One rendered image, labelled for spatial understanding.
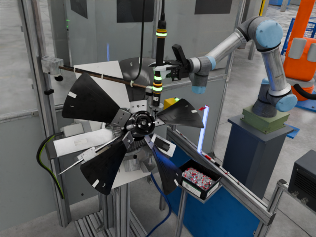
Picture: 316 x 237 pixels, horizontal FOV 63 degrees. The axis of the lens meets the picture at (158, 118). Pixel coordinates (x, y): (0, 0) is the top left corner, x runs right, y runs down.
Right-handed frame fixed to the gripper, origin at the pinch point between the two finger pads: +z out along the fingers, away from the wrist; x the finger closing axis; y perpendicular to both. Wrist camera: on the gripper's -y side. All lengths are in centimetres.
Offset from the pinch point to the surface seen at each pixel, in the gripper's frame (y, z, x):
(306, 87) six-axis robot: 116, -379, 110
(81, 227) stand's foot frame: 139, 28, 41
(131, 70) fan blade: 8.4, 1.1, 18.8
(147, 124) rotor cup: 25.8, 4.5, -5.9
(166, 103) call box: 41, -34, 34
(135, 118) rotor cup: 22.3, 10.1, -3.6
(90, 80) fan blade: 7.1, 25.4, 10.4
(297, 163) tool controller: 24, -32, -59
